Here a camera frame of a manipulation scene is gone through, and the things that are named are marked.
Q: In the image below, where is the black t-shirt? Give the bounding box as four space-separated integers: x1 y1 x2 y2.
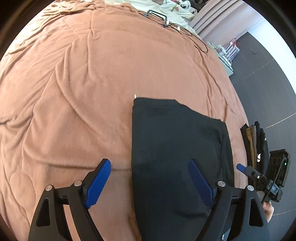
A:
132 97 234 240

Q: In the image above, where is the stack of folded clothes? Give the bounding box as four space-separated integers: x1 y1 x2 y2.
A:
240 121 269 175

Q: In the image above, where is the person's right hand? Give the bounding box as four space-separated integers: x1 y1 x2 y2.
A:
262 202 274 222

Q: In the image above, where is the white bedside cabinet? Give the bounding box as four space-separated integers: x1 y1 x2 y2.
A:
207 42 234 76

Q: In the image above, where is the orange-brown blanket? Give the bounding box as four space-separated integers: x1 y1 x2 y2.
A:
1 1 247 240

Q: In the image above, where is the striped pink bag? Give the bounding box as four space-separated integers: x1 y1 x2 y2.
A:
224 38 240 62

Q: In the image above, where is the pink curtain right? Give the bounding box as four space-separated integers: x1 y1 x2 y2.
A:
189 0 263 45

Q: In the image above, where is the cream bed sheet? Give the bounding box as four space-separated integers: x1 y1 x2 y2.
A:
86 1 197 36

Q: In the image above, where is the black cable on bed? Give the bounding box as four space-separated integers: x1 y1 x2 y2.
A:
138 9 209 53

